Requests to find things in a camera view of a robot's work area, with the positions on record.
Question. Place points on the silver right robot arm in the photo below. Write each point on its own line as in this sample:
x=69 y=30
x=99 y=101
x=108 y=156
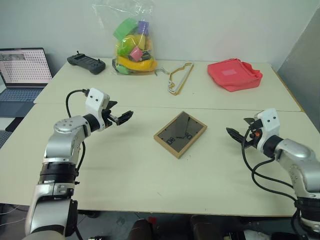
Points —
x=297 y=160

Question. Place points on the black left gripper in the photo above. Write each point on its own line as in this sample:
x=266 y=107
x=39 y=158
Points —
x=107 y=117

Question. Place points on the yellow toy fruit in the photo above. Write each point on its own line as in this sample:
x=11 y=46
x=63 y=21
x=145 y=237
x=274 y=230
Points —
x=136 y=42

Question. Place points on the red fabric bag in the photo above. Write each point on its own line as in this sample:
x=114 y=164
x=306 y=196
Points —
x=233 y=75

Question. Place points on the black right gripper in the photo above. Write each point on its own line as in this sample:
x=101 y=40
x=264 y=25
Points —
x=253 y=140

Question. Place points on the grey partition panel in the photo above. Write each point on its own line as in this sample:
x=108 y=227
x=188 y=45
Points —
x=302 y=75

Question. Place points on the clear plastic bag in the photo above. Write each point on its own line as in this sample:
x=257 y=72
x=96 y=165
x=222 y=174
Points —
x=120 y=10

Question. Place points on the wooden framed square clock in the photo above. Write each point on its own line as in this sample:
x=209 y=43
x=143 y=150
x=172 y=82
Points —
x=180 y=135

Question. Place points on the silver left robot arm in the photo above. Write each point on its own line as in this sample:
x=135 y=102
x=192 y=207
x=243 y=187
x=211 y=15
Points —
x=60 y=147

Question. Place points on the dark rounded shape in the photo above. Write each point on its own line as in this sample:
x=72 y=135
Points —
x=142 y=230

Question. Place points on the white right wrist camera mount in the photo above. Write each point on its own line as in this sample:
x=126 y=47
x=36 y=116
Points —
x=267 y=125

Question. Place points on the white clothes hanger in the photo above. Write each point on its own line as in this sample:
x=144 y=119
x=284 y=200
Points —
x=176 y=80

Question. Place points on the pink toy cube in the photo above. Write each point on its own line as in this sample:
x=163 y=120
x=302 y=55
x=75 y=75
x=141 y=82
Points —
x=136 y=53

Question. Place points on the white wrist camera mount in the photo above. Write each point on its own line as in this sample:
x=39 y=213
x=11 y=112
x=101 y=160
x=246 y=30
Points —
x=94 y=101
x=267 y=125

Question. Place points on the yellow clothes hanger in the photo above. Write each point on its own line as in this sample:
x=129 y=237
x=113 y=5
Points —
x=183 y=81

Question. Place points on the open laptop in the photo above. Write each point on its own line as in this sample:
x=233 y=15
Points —
x=22 y=75

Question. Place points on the purple toy cube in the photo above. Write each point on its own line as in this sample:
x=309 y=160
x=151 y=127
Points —
x=143 y=27

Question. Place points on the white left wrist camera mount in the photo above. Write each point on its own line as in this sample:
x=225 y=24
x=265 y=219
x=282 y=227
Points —
x=94 y=101

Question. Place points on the black mat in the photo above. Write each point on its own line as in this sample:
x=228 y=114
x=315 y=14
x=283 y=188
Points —
x=13 y=124

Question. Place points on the dark grey remote controller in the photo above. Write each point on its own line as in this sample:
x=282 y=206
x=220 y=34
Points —
x=86 y=62

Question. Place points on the yellow toy banana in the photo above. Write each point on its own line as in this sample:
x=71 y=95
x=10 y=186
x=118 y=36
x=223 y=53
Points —
x=135 y=65

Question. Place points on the green toy block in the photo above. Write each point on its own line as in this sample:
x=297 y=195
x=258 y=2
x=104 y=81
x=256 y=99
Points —
x=125 y=28

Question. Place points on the green toy vegetable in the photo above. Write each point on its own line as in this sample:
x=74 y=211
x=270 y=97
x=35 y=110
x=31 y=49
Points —
x=123 y=48

